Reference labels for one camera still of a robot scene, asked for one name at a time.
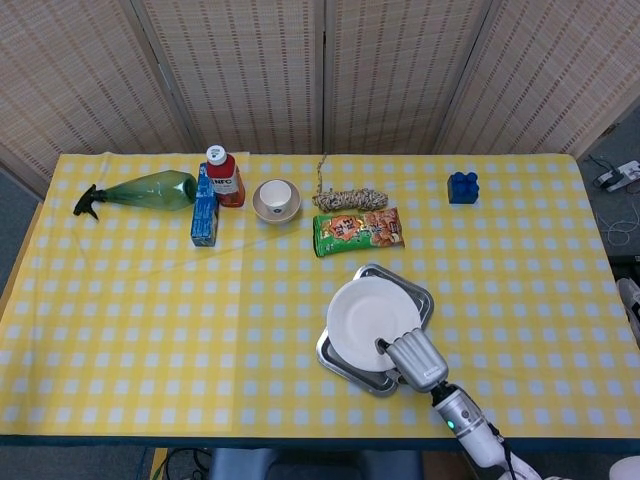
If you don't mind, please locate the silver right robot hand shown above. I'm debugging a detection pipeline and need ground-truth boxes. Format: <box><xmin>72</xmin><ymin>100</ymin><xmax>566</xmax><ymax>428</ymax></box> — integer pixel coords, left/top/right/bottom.
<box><xmin>373</xmin><ymin>327</ymin><xmax>450</xmax><ymax>393</ymax></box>

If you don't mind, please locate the white paper plate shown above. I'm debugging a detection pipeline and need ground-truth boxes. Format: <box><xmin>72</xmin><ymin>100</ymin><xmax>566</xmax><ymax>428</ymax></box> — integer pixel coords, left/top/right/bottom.
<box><xmin>326</xmin><ymin>276</ymin><xmax>423</xmax><ymax>373</ymax></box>

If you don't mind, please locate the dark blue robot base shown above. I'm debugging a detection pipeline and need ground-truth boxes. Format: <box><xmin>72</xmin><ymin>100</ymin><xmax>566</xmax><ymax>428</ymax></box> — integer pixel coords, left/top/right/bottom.
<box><xmin>208</xmin><ymin>447</ymin><xmax>424</xmax><ymax>480</ymax></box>

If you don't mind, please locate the silver metal tray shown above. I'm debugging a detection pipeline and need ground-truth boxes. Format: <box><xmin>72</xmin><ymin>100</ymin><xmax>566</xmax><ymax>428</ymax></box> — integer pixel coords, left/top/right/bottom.
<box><xmin>315</xmin><ymin>263</ymin><xmax>435</xmax><ymax>399</ymax></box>

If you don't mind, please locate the green snack bag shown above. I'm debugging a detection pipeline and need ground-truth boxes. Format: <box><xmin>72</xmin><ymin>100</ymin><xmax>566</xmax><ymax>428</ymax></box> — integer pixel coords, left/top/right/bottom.
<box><xmin>312</xmin><ymin>206</ymin><xmax>405</xmax><ymax>259</ymax></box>

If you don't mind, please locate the blue toy building brick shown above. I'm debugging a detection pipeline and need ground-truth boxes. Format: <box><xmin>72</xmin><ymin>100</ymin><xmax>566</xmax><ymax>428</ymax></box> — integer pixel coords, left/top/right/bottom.
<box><xmin>447</xmin><ymin>171</ymin><xmax>481</xmax><ymax>205</ymax></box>

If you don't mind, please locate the beige bowl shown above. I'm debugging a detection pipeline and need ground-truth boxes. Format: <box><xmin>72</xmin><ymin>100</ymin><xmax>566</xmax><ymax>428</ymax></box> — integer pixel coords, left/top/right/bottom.
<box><xmin>251</xmin><ymin>179</ymin><xmax>303</xmax><ymax>225</ymax></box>

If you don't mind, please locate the white flower-print paper cup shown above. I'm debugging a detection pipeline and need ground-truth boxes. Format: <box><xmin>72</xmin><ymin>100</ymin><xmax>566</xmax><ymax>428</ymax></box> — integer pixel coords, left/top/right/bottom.
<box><xmin>258</xmin><ymin>179</ymin><xmax>293</xmax><ymax>215</ymax></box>

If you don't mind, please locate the grey sneaker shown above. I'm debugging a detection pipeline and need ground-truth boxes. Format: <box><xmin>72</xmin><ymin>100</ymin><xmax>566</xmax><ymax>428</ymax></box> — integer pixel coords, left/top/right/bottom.
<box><xmin>615</xmin><ymin>277</ymin><xmax>640</xmax><ymax>346</ymax></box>

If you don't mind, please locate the blue cardboard box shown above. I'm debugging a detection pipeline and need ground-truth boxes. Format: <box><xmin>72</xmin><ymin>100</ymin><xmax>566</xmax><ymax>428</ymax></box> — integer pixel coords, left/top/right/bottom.
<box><xmin>189</xmin><ymin>162</ymin><xmax>221</xmax><ymax>249</ymax></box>

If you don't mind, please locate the red NFC juice bottle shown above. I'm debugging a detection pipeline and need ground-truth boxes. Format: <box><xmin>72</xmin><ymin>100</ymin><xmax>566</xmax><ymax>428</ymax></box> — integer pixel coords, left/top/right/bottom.
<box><xmin>205</xmin><ymin>144</ymin><xmax>247</xmax><ymax>209</ymax></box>

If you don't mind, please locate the yellow checkered tablecloth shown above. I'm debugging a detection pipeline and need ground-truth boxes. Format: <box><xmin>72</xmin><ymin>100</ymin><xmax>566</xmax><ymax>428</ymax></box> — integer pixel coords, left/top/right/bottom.
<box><xmin>0</xmin><ymin>151</ymin><xmax>640</xmax><ymax>441</ymax></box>

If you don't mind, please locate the white power strip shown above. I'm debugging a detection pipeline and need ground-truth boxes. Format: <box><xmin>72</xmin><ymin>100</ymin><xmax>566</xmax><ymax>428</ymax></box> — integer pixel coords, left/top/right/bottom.
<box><xmin>597</xmin><ymin>159</ymin><xmax>640</xmax><ymax>194</ymax></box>

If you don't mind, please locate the woven folding screen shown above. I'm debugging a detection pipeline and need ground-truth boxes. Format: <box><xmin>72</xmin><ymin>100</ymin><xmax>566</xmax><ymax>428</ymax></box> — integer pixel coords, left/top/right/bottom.
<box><xmin>0</xmin><ymin>0</ymin><xmax>640</xmax><ymax>201</ymax></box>

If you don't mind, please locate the green plastic spray bottle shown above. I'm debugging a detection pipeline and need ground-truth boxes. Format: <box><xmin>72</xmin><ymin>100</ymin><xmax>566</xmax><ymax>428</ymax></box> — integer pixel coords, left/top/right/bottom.
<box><xmin>72</xmin><ymin>169</ymin><xmax>199</xmax><ymax>222</ymax></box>

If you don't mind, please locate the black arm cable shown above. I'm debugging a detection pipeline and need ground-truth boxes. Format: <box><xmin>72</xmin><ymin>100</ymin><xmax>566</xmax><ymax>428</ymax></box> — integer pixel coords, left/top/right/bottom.
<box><xmin>487</xmin><ymin>421</ymin><xmax>517</xmax><ymax>472</ymax></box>

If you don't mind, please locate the speckled rope bundle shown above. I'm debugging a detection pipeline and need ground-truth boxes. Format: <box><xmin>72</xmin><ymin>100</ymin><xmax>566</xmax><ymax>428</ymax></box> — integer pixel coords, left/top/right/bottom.
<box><xmin>312</xmin><ymin>152</ymin><xmax>390</xmax><ymax>211</ymax></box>

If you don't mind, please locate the thin white floor cable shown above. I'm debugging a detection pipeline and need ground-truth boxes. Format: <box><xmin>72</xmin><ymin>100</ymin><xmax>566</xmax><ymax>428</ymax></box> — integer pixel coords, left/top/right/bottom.
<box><xmin>598</xmin><ymin>189</ymin><xmax>640</xmax><ymax>247</ymax></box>

